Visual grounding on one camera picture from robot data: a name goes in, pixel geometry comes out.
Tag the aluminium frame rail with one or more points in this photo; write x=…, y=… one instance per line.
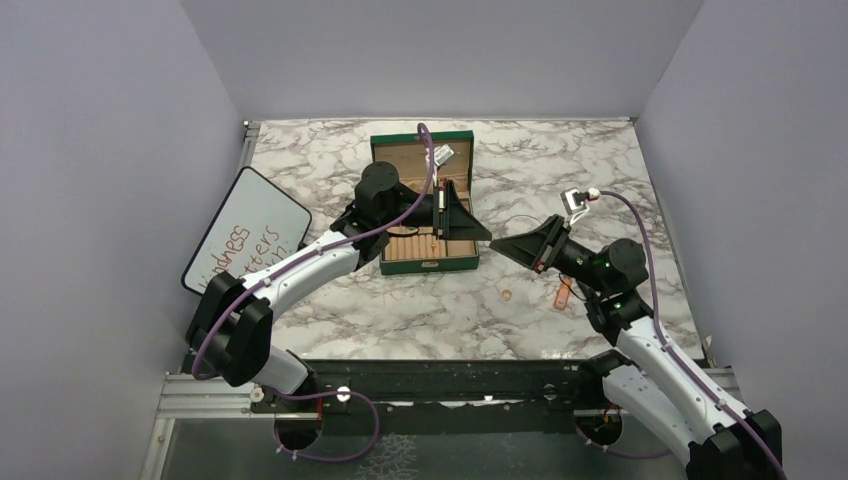
x=184, y=398

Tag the orange highlighter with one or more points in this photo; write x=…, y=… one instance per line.
x=563, y=295

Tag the black mounting rail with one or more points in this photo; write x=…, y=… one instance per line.
x=443, y=397

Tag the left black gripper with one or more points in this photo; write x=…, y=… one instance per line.
x=455, y=221

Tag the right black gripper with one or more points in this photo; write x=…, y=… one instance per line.
x=538, y=247

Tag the green jewelry box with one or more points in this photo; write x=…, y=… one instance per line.
x=412, y=247

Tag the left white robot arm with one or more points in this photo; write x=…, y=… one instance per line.
x=231, y=330

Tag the white dry-erase board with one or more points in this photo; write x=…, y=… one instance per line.
x=255, y=227

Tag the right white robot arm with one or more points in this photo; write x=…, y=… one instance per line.
x=712, y=434

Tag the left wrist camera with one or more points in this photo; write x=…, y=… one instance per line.
x=443, y=154

